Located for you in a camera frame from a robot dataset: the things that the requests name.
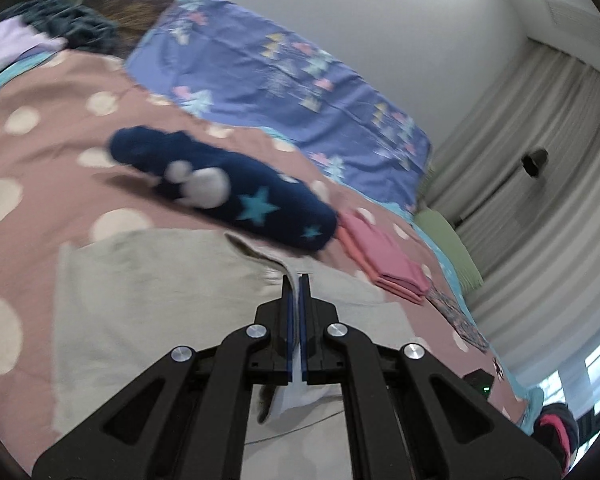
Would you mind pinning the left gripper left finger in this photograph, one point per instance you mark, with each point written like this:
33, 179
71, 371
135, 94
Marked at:
186, 416

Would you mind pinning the folded pink clothes stack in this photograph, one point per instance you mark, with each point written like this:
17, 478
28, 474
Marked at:
381, 258

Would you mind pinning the grey curtain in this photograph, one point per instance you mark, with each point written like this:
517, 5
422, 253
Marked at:
537, 242

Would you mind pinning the navy star fleece garment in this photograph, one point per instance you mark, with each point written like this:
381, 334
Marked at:
233, 188

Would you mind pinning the green pillow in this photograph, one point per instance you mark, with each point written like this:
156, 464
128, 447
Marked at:
443, 235

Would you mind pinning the blue patterned pillow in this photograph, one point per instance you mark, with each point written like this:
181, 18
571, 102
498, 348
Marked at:
223, 63

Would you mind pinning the teal knitted garment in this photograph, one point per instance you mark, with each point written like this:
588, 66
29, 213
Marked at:
83, 28

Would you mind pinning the floral patterned cloth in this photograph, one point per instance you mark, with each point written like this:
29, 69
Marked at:
454, 315

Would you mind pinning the clothes pile pink black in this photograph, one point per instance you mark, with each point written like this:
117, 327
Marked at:
558, 431

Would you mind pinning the black floor lamp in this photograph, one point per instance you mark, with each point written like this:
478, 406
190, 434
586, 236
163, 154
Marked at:
532, 164

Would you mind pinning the lilac folded garment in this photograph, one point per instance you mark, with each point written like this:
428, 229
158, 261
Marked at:
17, 38

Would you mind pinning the grey cloth garment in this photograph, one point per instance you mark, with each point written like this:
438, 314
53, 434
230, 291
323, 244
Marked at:
122, 303

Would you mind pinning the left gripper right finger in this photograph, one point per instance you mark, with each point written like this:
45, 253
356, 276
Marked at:
407, 415

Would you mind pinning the dark patterned pillow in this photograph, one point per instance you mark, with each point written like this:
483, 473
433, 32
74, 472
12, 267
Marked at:
133, 19

